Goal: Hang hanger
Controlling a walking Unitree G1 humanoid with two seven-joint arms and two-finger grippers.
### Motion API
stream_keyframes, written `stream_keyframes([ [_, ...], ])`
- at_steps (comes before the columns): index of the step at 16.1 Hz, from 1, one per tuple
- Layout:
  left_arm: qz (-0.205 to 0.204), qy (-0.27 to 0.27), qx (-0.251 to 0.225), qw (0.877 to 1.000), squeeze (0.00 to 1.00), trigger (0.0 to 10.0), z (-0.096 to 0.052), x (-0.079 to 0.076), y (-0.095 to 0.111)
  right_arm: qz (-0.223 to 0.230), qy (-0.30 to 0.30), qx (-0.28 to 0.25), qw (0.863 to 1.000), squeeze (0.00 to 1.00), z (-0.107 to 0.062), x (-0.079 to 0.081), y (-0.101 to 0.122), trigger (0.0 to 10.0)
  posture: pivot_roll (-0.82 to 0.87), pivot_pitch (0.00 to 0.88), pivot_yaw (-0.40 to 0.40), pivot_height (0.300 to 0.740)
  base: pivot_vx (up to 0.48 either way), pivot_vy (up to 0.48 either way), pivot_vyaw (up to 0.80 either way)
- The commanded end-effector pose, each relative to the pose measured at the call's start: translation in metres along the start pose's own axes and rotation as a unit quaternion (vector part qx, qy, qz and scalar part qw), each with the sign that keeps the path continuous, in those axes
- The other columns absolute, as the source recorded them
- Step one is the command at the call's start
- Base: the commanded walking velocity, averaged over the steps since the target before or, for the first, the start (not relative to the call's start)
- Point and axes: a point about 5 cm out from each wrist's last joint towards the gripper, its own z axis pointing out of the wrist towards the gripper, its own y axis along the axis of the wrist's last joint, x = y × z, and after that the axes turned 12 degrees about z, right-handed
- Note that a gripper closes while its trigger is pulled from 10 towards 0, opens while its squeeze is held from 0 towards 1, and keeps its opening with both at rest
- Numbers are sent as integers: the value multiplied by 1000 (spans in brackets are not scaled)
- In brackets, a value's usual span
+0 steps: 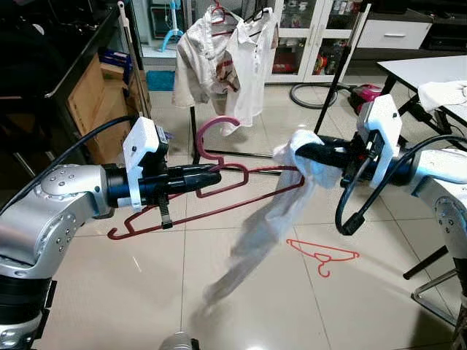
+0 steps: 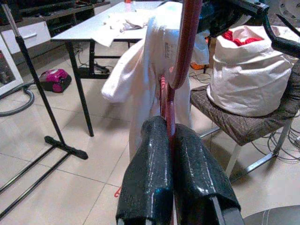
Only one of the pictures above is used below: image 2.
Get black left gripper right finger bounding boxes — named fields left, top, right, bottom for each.
left=173, top=123, right=244, bottom=225

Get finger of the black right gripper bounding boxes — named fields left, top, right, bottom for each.
left=199, top=0, right=244, bottom=36

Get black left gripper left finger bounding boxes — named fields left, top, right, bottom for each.
left=116, top=116, right=174, bottom=225

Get white shirt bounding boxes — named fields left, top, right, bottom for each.
left=100, top=0, right=211, bottom=163

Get red clothes pile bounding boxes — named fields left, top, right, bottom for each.
left=221, top=30, right=263, bottom=47

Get orange bag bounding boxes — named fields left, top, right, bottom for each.
left=190, top=61, right=207, bottom=70

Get white laundry bag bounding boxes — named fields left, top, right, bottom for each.
left=205, top=24, right=299, bottom=118

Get brown checked chrome chair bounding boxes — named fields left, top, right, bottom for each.
left=189, top=67, right=300, bottom=181

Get white crumpled garment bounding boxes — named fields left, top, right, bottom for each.
left=118, top=18, right=145, bottom=33

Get cream flat garment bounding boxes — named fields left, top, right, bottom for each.
left=90, top=11, right=157, bottom=48

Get white table black legs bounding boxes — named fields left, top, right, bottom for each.
left=50, top=0, right=169, bottom=138

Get magenta vacuum cleaner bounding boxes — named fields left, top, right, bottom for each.
left=38, top=68, right=73, bottom=94

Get chrome and black clothes rack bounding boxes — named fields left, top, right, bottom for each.
left=0, top=3, right=90, bottom=220

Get white glass-door cabinet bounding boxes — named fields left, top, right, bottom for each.
left=0, top=32, right=24, bottom=97

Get white drawer unit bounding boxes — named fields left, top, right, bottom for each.
left=0, top=20, right=53, bottom=56

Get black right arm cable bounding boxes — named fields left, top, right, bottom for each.
left=262, top=9, right=300, bottom=59

